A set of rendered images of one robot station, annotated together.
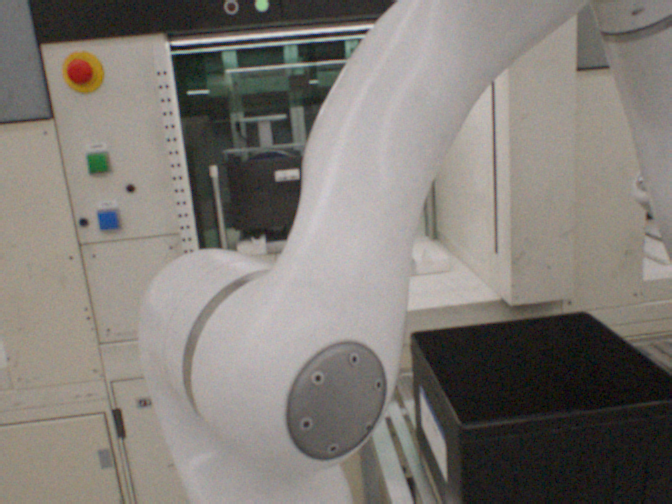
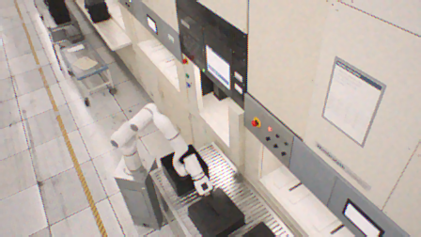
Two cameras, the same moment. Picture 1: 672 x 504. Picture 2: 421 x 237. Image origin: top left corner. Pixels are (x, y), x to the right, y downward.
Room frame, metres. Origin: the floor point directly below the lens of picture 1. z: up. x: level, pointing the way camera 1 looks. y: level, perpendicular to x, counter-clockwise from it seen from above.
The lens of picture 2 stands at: (0.32, -1.77, 2.83)
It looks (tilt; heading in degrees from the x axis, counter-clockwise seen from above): 43 degrees down; 67
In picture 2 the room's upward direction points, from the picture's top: 5 degrees counter-clockwise
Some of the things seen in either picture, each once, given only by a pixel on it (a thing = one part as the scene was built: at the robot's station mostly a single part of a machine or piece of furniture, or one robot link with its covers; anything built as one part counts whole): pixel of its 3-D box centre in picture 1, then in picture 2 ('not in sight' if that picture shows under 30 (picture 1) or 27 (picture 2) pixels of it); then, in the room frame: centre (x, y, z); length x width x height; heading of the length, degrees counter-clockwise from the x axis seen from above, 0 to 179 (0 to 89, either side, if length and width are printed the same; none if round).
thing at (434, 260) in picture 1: (393, 255); not in sight; (1.42, -0.14, 0.89); 0.22 x 0.21 x 0.04; 5
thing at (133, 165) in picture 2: not in sight; (132, 158); (0.42, 0.06, 0.85); 0.19 x 0.19 x 0.18
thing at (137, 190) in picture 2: not in sight; (144, 192); (0.42, 0.06, 0.38); 0.28 x 0.28 x 0.76; 50
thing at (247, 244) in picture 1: (276, 235); not in sight; (1.72, 0.16, 0.89); 0.22 x 0.21 x 0.04; 5
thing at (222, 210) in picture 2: not in sight; (215, 213); (0.78, -0.68, 0.83); 0.29 x 0.29 x 0.13; 7
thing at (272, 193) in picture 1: (270, 176); not in sight; (1.72, 0.16, 1.06); 0.24 x 0.20 x 0.32; 95
